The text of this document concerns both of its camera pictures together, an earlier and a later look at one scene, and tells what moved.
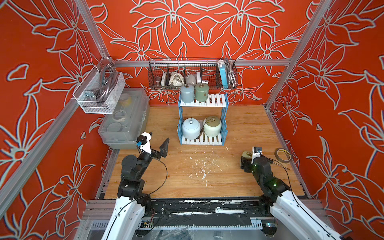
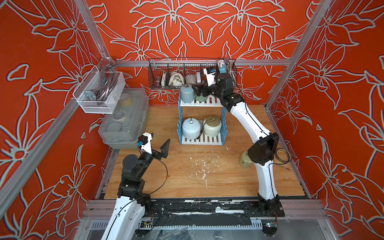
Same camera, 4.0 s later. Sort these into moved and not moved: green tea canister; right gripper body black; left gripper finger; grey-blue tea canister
Moved: right gripper body black
Not moved: left gripper finger; grey-blue tea canister; green tea canister
